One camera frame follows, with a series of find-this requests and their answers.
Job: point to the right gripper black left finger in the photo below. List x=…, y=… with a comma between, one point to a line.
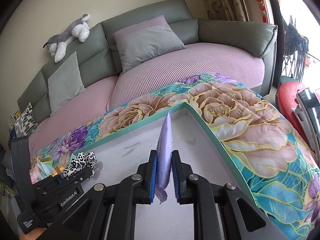
x=108, y=212

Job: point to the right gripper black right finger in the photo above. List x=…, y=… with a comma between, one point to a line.
x=220, y=212

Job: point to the black white leopard scrunchie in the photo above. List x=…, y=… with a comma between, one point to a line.
x=81, y=161

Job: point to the lilac plastic packet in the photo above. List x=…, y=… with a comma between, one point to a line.
x=164, y=150

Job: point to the light blue face mask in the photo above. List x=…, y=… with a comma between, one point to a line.
x=46, y=168

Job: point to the white tray with teal rim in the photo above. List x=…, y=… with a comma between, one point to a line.
x=120, y=154

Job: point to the floral turquoise tablecloth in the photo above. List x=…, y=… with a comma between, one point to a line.
x=274, y=160

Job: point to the black white patterned pillow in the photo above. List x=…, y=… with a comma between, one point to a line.
x=26, y=122

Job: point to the plain grey pillow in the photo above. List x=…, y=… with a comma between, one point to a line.
x=65, y=83

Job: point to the red plastic stool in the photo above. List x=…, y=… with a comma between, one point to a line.
x=300, y=105

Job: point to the pink sofa seat cover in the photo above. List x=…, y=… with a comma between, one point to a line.
x=175, y=72

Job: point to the grey green leather sofa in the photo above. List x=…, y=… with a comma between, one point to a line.
x=98, y=56

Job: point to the grey white husky plush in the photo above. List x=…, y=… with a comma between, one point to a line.
x=57, y=44

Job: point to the grey pillow with lilac band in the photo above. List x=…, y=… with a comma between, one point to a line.
x=144, y=41

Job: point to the beige patterned curtain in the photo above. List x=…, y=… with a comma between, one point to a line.
x=226, y=10

